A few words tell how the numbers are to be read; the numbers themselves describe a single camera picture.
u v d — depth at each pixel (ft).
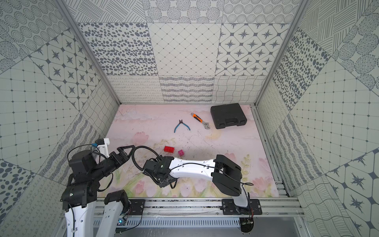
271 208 2.50
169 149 3.13
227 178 1.45
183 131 3.49
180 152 3.04
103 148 1.94
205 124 3.54
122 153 1.91
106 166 1.81
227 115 3.61
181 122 3.61
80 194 1.42
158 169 1.84
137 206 2.44
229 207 2.41
